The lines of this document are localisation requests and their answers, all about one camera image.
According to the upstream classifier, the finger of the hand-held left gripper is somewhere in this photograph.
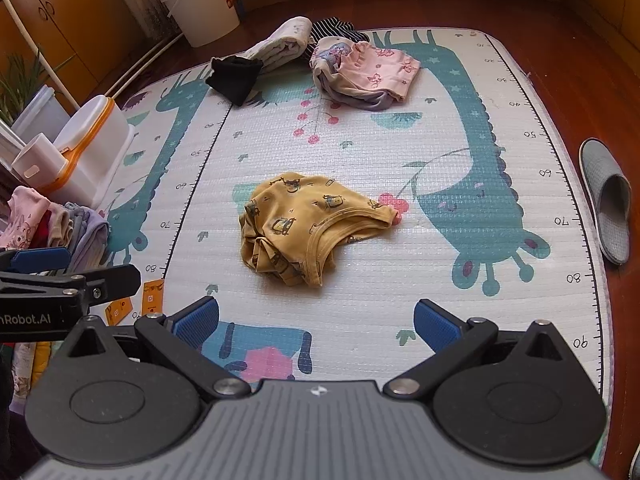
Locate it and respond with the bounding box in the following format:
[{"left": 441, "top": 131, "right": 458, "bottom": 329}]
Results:
[
  {"left": 64, "top": 264, "right": 142, "bottom": 309},
  {"left": 0, "top": 247, "right": 72, "bottom": 276}
]

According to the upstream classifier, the grey slipper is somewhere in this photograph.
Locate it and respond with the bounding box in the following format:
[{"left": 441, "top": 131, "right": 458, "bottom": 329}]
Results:
[{"left": 578, "top": 138, "right": 632, "bottom": 266}]

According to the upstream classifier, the small white cup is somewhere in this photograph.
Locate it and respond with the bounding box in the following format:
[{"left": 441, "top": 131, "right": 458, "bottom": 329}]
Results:
[{"left": 11, "top": 133, "right": 69, "bottom": 192}]

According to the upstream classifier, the translucent plastic box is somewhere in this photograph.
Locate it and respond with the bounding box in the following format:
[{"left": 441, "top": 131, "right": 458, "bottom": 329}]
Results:
[{"left": 10, "top": 85, "right": 71, "bottom": 148}]

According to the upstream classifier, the white container orange rim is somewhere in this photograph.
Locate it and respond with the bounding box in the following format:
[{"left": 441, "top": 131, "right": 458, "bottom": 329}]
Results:
[{"left": 47, "top": 95, "right": 137, "bottom": 209}]

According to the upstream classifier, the green plant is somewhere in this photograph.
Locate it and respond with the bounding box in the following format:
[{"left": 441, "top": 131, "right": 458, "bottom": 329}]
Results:
[{"left": 0, "top": 52, "right": 63, "bottom": 126}]

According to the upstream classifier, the pile of folded clothes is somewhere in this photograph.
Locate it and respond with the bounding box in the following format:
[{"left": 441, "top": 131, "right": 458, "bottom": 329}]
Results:
[{"left": 0, "top": 185, "right": 111, "bottom": 411}]

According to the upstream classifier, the wooden cabinet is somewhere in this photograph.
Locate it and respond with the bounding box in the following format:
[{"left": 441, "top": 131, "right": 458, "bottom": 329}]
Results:
[{"left": 0, "top": 0, "right": 147, "bottom": 111}]

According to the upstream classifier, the yellow printed shirt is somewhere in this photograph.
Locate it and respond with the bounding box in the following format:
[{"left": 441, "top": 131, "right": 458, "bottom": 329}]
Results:
[{"left": 237, "top": 172, "right": 402, "bottom": 289}]

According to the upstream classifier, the white curved pipe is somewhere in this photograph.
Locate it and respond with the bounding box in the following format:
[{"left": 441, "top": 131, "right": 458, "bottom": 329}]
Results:
[{"left": 0, "top": 0, "right": 86, "bottom": 111}]

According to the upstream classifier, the black cloth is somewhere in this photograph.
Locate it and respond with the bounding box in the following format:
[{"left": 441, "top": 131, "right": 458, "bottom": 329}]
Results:
[{"left": 204, "top": 55, "right": 264, "bottom": 107}]

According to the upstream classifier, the dark striped garment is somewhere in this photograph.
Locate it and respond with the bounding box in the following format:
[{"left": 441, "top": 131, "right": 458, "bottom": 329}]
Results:
[{"left": 310, "top": 18, "right": 371, "bottom": 46}]

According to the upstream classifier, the pink printed garment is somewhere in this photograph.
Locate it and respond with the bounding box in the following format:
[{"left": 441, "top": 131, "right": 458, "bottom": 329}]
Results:
[{"left": 340, "top": 42, "right": 422, "bottom": 102}]

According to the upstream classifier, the purple garment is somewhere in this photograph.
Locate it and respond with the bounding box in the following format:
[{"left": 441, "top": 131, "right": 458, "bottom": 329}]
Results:
[{"left": 325, "top": 85, "right": 397, "bottom": 112}]

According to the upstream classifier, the white plastic bucket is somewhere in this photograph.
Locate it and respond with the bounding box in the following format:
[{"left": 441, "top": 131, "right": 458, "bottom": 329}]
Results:
[{"left": 146, "top": 0, "right": 241, "bottom": 47}]

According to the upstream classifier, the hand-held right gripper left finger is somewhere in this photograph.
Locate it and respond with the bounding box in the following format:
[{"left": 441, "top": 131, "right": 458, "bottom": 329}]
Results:
[{"left": 64, "top": 296, "right": 251, "bottom": 403}]

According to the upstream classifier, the orange paper tag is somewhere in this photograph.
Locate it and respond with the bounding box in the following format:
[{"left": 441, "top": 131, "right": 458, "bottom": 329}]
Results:
[
  {"left": 104, "top": 299, "right": 133, "bottom": 324},
  {"left": 142, "top": 280, "right": 166, "bottom": 314}
]

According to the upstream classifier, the white floor pipe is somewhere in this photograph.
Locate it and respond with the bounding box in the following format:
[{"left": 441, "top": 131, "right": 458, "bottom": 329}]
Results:
[{"left": 102, "top": 30, "right": 186, "bottom": 99}]

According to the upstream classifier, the printed play mat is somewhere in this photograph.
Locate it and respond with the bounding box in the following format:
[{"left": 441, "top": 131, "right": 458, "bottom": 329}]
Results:
[{"left": 97, "top": 27, "right": 616, "bottom": 466}]

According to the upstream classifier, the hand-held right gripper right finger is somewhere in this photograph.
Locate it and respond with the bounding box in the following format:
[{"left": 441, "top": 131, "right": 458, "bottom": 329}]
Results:
[{"left": 382, "top": 299, "right": 574, "bottom": 402}]

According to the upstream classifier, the white folded cloth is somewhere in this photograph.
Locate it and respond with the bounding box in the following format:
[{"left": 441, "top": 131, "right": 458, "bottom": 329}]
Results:
[{"left": 239, "top": 16, "right": 316, "bottom": 74}]

